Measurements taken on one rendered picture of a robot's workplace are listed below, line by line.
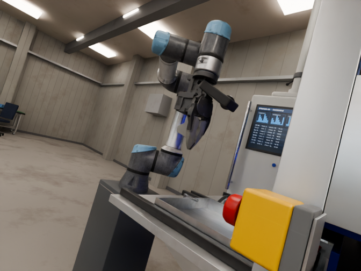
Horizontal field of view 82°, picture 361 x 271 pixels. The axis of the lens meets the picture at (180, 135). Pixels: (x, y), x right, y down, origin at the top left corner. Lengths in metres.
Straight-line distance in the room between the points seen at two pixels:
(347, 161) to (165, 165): 0.83
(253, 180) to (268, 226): 1.18
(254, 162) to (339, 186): 1.12
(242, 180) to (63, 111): 8.78
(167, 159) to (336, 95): 0.82
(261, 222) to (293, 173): 0.11
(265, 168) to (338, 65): 1.09
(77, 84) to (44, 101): 1.39
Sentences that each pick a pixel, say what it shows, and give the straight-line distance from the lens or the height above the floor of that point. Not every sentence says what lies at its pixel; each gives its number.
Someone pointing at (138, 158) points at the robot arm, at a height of 0.95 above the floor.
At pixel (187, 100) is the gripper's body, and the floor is 1.18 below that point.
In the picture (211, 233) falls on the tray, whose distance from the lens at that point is 0.47.
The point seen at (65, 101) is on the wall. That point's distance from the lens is 9.67.
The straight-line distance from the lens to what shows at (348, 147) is 0.34.
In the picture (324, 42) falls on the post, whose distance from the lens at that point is 0.40.
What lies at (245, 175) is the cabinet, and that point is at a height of 1.00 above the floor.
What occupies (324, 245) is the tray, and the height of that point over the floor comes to 0.91.
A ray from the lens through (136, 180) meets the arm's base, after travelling 1.05.
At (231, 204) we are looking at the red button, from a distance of 0.29.
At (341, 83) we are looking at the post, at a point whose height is 1.20.
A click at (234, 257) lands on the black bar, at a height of 0.90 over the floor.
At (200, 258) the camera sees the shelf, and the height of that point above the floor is 0.88.
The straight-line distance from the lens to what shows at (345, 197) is 0.33.
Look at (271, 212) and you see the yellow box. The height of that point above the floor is 1.01.
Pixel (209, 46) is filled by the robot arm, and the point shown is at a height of 1.34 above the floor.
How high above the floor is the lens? 1.05
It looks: 3 degrees up
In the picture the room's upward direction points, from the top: 16 degrees clockwise
